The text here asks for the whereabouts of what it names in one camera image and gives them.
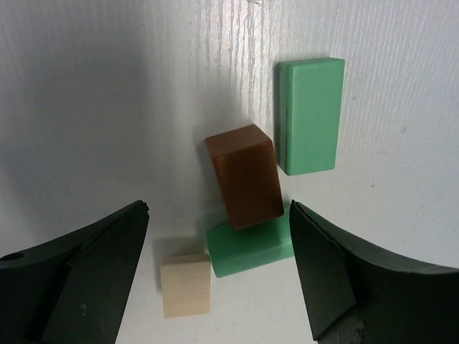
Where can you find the brown wooden block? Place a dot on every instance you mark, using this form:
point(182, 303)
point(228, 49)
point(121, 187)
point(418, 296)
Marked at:
point(246, 169)

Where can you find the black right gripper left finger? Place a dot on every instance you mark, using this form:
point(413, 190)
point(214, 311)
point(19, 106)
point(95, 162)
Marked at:
point(75, 288)

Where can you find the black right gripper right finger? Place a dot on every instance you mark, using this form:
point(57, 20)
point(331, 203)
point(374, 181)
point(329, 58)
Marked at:
point(358, 292)

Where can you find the green wooden cylinder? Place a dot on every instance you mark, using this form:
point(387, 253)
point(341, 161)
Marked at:
point(233, 251)

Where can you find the green rectangular block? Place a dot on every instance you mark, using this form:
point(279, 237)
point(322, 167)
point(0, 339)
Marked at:
point(309, 94)

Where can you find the small light wood block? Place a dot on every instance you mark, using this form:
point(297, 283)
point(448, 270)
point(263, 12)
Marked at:
point(186, 285)

